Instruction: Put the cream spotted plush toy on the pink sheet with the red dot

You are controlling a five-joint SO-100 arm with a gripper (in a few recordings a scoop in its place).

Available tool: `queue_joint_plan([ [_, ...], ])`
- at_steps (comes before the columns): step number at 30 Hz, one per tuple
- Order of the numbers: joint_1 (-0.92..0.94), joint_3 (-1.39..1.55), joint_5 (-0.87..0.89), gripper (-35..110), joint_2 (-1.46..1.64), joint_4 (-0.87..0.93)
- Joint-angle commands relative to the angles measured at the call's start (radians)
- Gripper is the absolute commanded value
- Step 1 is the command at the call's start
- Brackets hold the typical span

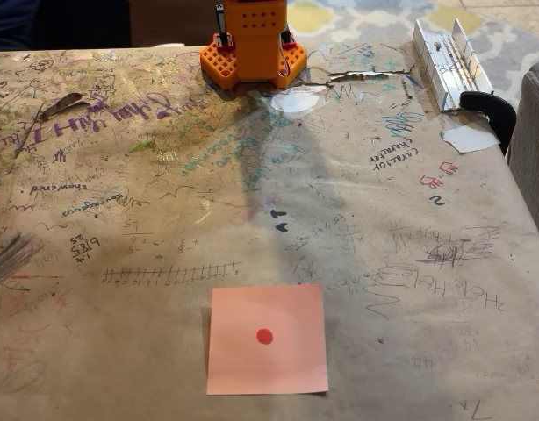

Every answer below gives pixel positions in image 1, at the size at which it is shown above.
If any white tape piece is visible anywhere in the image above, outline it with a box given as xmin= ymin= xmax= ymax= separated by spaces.
xmin=440 ymin=121 xmax=501 ymax=154

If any black red bar clamp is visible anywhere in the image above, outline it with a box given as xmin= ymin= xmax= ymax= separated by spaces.
xmin=213 ymin=3 xmax=235 ymax=49
xmin=279 ymin=25 xmax=298 ymax=50

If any orange robot arm with base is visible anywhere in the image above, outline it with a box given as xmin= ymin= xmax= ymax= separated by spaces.
xmin=198 ymin=0 xmax=308 ymax=91

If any pink square sticky note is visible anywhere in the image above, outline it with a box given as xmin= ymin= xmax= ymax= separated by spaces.
xmin=206 ymin=282 xmax=330 ymax=396

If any person in dark navy clothes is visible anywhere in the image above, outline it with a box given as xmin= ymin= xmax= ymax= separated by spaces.
xmin=0 ymin=0 xmax=131 ymax=52

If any grey yellow patterned rug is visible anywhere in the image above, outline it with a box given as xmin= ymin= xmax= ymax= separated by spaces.
xmin=285 ymin=0 xmax=539 ymax=113

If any scribbled brown paper table cover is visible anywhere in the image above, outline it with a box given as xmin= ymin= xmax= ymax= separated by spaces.
xmin=0 ymin=41 xmax=539 ymax=421

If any grey sofa armrest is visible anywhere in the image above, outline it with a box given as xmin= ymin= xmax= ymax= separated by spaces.
xmin=507 ymin=58 xmax=539 ymax=253

